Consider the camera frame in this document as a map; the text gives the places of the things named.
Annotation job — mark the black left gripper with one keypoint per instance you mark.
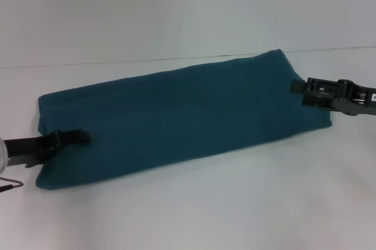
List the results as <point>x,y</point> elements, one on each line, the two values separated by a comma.
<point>29,148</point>

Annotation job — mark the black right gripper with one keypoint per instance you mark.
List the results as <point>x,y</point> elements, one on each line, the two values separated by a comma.
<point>349,97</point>

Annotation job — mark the teal blue shirt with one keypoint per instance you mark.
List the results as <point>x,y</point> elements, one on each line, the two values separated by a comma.
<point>176,120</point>

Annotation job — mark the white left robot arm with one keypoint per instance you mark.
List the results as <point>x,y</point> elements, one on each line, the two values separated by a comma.
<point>2,156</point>

